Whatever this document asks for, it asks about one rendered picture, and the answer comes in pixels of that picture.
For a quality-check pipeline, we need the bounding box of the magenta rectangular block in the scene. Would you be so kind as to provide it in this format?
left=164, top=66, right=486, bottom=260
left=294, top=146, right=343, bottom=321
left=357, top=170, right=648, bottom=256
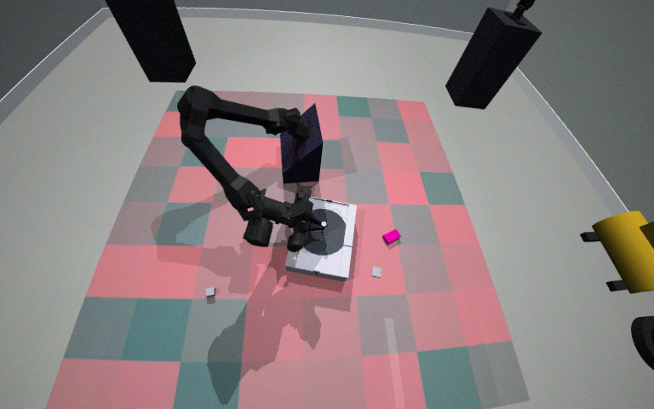
left=383, top=229, right=401, bottom=245

